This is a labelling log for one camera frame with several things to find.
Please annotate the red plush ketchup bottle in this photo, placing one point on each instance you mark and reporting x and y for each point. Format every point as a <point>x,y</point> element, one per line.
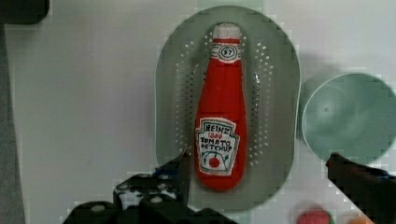
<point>220,125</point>

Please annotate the toy orange half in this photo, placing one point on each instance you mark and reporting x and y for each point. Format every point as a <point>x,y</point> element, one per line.
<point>360,220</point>

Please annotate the red toy strawberry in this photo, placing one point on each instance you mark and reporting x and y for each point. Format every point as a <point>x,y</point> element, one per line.
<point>315,216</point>

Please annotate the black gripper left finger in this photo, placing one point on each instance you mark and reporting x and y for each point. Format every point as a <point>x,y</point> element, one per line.
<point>160,197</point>

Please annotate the green mug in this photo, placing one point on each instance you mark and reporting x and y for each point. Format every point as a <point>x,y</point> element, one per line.
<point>351,114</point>

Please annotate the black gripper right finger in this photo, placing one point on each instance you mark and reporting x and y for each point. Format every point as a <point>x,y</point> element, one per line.
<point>372,190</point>

